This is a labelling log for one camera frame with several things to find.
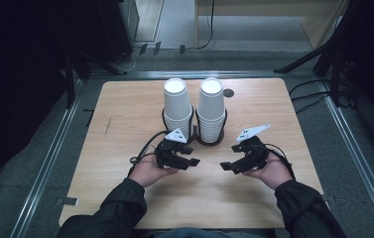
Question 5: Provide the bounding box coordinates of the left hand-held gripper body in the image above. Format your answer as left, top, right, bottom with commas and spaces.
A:
154, 128, 188, 170

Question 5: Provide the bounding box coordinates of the person's right hand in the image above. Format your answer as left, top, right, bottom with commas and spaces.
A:
242, 152, 295, 191

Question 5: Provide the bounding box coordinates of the aluminium frame rail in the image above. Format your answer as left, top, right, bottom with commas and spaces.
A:
9, 78, 87, 238
317, 78, 374, 238
87, 69, 315, 80

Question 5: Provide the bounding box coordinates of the long black hanging cable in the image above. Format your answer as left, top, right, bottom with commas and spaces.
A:
187, 0, 216, 52

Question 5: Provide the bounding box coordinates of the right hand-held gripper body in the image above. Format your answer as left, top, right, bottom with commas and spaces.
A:
235, 123, 271, 172

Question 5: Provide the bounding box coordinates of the black metal stand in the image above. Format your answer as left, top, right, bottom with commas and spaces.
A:
62, 49, 128, 109

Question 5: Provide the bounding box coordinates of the light wooden cabinet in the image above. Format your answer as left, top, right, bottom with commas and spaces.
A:
193, 0, 350, 51

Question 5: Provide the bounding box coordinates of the grey tape strip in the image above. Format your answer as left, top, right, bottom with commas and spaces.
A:
55, 196, 80, 207

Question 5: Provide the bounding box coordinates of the stack of white paper cups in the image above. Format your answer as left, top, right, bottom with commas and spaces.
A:
195, 76, 227, 144
163, 76, 195, 139

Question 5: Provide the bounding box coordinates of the black tripod stand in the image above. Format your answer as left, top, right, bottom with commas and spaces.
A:
273, 0, 367, 107

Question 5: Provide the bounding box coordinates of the right hand-held gripper cable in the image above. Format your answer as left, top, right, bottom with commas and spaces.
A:
263, 142, 297, 181

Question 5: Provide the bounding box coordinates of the black wire cup holder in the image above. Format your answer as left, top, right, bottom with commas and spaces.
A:
161, 106, 228, 148

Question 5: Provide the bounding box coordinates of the white cable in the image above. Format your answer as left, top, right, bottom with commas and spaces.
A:
120, 46, 143, 72

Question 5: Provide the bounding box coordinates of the left hand-held gripper cable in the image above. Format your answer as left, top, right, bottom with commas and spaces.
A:
127, 130, 170, 179

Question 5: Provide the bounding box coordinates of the dark equipment cabinet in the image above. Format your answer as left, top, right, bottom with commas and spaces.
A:
95, 0, 141, 64

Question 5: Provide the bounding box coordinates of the hand-held gripper cable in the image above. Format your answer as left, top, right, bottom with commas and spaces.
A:
127, 130, 170, 179
263, 142, 297, 181

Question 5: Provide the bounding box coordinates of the person's left hand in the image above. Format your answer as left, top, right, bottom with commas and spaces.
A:
128, 153, 180, 188

